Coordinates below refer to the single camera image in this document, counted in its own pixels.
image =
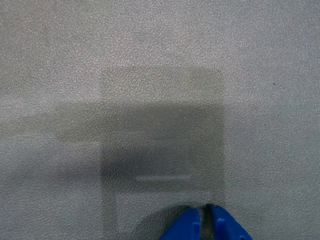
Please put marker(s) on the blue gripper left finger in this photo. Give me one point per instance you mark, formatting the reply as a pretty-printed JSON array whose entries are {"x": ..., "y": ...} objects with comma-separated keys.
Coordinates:
[{"x": 185, "y": 226}]

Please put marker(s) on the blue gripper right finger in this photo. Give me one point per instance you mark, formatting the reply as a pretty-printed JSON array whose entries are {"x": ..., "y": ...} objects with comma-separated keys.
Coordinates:
[{"x": 227, "y": 225}]

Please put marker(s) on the grey mat with lettering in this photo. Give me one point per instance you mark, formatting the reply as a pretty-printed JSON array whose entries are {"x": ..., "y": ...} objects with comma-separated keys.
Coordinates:
[{"x": 150, "y": 87}]

